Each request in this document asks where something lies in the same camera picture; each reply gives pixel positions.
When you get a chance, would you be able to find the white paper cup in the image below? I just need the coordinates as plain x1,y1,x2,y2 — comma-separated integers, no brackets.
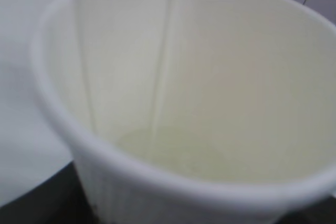
31,0,335,223

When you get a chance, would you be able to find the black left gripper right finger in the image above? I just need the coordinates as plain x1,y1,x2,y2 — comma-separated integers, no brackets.
278,191,335,224

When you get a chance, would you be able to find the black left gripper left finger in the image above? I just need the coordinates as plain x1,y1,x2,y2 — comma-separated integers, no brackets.
1,163,97,224

